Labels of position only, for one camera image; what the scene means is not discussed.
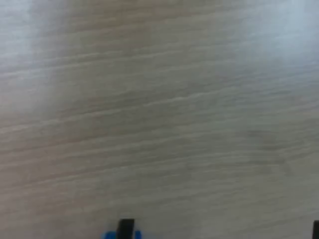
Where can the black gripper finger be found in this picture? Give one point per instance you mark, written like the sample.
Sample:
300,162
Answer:
316,230
125,230

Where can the blue cube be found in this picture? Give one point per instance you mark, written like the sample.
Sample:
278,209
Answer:
109,236

